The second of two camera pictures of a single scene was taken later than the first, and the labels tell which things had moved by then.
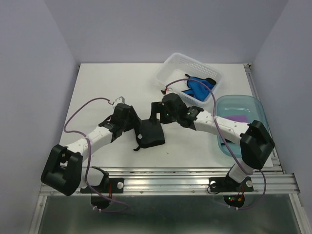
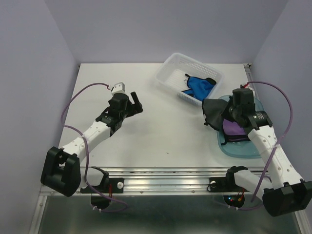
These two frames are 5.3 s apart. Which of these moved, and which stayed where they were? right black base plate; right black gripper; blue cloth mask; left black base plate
Moved: right black gripper
Stayed: right black base plate; left black base plate; blue cloth mask
